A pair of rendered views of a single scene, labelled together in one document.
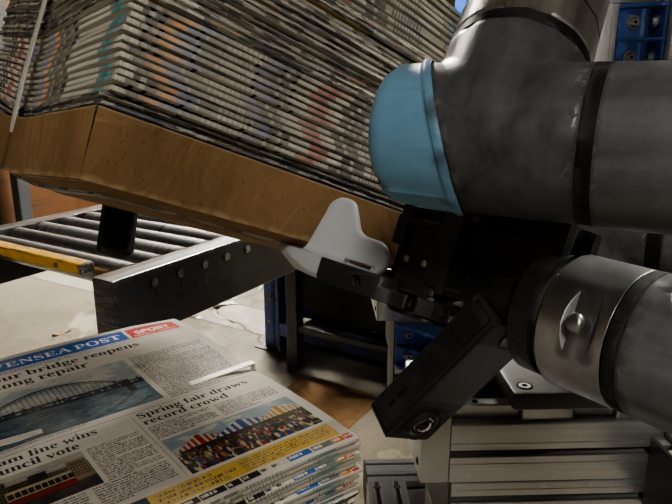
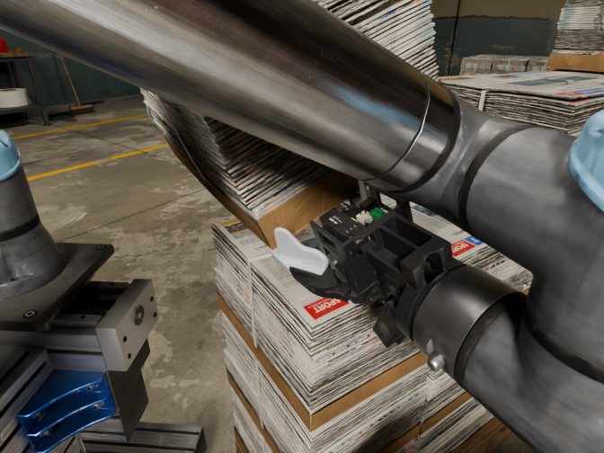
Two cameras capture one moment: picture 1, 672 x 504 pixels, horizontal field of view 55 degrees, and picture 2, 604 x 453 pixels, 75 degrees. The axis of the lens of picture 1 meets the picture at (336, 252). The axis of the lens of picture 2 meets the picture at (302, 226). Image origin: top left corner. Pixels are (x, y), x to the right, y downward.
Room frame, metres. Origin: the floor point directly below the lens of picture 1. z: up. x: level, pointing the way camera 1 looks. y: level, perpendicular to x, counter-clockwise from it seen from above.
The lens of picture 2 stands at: (1.19, 0.24, 1.18)
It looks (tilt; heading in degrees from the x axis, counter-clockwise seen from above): 27 degrees down; 186
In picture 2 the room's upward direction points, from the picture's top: straight up
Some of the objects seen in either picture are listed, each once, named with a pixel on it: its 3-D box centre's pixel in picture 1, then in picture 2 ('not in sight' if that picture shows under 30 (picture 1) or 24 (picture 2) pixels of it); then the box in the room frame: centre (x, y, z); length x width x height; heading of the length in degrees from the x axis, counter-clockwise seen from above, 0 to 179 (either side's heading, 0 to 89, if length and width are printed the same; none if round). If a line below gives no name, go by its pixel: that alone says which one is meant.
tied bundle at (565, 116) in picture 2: not in sight; (510, 135); (0.18, 0.64, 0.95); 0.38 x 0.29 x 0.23; 39
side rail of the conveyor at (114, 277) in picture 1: (319, 232); not in sight; (1.59, 0.04, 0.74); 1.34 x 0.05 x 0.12; 149
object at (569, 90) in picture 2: not in sight; (519, 84); (0.17, 0.64, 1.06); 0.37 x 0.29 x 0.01; 39
